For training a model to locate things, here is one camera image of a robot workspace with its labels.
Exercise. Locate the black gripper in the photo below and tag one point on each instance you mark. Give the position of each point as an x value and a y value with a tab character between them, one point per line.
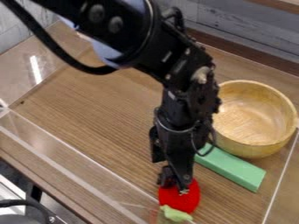
177	144

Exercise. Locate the green foam block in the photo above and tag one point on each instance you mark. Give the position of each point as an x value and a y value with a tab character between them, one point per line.
231	167

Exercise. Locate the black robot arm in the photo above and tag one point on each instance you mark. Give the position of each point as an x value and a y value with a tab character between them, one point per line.
135	35

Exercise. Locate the wooden bowl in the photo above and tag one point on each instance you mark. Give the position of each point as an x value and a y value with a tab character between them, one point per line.
257	119

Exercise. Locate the red plush strawberry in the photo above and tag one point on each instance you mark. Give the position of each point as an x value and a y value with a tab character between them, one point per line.
179	205

